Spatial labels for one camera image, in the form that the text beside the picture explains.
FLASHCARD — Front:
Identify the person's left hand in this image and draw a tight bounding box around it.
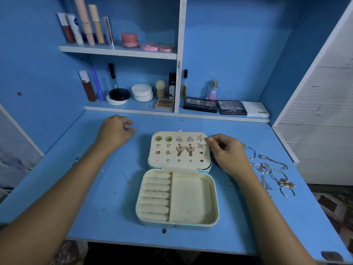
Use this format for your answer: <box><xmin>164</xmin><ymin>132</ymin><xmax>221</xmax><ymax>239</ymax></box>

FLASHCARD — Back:
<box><xmin>95</xmin><ymin>114</ymin><xmax>136</xmax><ymax>153</ymax></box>

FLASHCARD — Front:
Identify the person's right hand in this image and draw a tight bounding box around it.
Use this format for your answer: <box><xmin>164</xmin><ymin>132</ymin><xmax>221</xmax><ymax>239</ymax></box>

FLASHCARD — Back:
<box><xmin>207</xmin><ymin>133</ymin><xmax>254</xmax><ymax>183</ymax></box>

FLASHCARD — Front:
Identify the pile of silver bracelets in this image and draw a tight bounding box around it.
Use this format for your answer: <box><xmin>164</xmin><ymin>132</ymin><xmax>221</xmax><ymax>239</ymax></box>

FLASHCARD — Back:
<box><xmin>240</xmin><ymin>143</ymin><xmax>296</xmax><ymax>199</ymax></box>

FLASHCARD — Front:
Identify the cream jewellery box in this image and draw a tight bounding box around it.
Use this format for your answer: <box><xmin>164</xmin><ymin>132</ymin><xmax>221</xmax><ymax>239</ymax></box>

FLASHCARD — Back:
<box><xmin>136</xmin><ymin>131</ymin><xmax>220</xmax><ymax>227</ymax></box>

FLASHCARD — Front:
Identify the person's left forearm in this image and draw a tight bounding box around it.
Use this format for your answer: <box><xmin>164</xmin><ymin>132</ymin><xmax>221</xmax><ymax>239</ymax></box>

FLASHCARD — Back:
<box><xmin>0</xmin><ymin>143</ymin><xmax>114</xmax><ymax>265</ymax></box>

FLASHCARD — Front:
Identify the person's right forearm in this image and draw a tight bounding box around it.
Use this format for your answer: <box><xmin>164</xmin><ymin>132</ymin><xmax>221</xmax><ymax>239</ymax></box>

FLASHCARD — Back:
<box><xmin>234</xmin><ymin>174</ymin><xmax>318</xmax><ymax>265</ymax></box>

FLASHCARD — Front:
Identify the white flat box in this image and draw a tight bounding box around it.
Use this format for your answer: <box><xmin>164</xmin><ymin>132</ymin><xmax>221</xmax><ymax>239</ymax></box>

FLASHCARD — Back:
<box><xmin>242</xmin><ymin>101</ymin><xmax>271</xmax><ymax>119</ymax></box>

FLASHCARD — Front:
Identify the person's dark clothing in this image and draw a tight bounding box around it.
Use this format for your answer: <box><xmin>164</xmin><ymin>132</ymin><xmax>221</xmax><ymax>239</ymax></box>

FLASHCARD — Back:
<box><xmin>83</xmin><ymin>243</ymin><xmax>265</xmax><ymax>265</ymax></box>

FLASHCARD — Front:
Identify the white bowl black inside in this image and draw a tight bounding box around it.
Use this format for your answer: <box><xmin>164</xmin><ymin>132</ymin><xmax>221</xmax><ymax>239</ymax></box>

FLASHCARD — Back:
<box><xmin>106</xmin><ymin>88</ymin><xmax>131</xmax><ymax>106</ymax></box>

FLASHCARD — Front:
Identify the white round cream jar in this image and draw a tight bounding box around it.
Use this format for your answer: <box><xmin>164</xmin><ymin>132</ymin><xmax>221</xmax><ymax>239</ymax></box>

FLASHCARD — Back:
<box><xmin>131</xmin><ymin>84</ymin><xmax>154</xmax><ymax>103</ymax></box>

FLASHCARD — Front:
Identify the blue cosmetic tube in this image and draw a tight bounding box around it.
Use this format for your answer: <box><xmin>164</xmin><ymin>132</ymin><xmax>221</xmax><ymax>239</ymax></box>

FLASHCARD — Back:
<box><xmin>91</xmin><ymin>69</ymin><xmax>105</xmax><ymax>102</ymax></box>

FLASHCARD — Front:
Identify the black lettered eyeshadow palette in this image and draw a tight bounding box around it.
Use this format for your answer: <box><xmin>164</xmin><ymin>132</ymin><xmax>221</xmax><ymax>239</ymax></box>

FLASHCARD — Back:
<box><xmin>217</xmin><ymin>100</ymin><xmax>248</xmax><ymax>116</ymax></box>

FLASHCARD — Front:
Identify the brown lipstick tube white cap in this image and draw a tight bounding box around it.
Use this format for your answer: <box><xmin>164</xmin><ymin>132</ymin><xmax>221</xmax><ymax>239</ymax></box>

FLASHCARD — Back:
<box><xmin>78</xmin><ymin>70</ymin><xmax>98</xmax><ymax>103</ymax></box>

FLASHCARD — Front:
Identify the black makeup brush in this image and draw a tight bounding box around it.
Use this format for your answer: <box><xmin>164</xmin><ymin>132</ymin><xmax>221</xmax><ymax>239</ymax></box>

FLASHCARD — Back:
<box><xmin>108</xmin><ymin>63</ymin><xmax>118</xmax><ymax>91</ymax></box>

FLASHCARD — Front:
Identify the square brown powder compact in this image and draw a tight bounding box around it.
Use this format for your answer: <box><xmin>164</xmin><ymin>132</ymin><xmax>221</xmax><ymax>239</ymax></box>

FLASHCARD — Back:
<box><xmin>154</xmin><ymin>98</ymin><xmax>175</xmax><ymax>112</ymax></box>

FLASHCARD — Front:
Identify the dark eyeshadow palette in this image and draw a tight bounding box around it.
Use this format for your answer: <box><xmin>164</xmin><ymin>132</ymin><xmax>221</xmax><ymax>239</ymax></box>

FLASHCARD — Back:
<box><xmin>183</xmin><ymin>97</ymin><xmax>218</xmax><ymax>114</ymax></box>

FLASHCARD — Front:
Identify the beige makeup sponge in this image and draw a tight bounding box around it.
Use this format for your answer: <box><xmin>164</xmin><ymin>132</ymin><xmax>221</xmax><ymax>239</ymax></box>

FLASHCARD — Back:
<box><xmin>155</xmin><ymin>80</ymin><xmax>167</xmax><ymax>99</ymax></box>

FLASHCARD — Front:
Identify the small pink perfume bottle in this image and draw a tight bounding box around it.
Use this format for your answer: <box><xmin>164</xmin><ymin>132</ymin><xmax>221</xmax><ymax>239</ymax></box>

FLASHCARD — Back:
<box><xmin>206</xmin><ymin>80</ymin><xmax>219</xmax><ymax>101</ymax></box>

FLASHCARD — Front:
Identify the black cosmetic bottle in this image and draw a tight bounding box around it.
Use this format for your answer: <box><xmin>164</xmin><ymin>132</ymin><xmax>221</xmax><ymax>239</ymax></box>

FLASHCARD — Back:
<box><xmin>169</xmin><ymin>73</ymin><xmax>177</xmax><ymax>100</ymax></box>

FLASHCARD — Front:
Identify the thin dark cosmetic bottle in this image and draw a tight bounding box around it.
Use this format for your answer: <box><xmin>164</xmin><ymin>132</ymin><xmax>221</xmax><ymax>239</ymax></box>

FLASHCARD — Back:
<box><xmin>182</xmin><ymin>69</ymin><xmax>189</xmax><ymax>99</ymax></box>

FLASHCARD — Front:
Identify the pink round jar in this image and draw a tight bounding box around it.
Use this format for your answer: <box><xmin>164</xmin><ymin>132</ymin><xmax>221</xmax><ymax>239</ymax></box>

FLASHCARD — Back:
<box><xmin>121</xmin><ymin>32</ymin><xmax>140</xmax><ymax>49</ymax></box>

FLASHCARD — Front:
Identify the white framed marbled panel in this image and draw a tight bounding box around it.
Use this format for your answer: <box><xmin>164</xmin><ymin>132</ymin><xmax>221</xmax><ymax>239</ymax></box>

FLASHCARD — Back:
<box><xmin>0</xmin><ymin>105</ymin><xmax>45</xmax><ymax>197</ymax></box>

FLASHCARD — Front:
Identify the white slatted cabinet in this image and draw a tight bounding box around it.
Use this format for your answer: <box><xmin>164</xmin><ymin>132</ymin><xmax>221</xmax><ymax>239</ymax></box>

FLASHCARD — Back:
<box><xmin>273</xmin><ymin>0</ymin><xmax>353</xmax><ymax>186</ymax></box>

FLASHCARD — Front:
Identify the short beige cosmetic tube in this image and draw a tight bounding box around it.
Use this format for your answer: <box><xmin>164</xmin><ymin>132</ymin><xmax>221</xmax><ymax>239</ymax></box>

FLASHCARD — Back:
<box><xmin>88</xmin><ymin>4</ymin><xmax>106</xmax><ymax>45</ymax></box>

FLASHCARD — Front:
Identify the tall beige cosmetic tube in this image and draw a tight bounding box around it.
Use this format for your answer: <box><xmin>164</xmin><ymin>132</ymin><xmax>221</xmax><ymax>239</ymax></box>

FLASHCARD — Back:
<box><xmin>73</xmin><ymin>0</ymin><xmax>96</xmax><ymax>46</ymax></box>

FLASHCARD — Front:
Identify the white shelf unit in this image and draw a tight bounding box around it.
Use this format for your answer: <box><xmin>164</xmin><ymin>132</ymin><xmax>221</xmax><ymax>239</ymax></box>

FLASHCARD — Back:
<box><xmin>60</xmin><ymin>0</ymin><xmax>271</xmax><ymax>124</ymax></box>

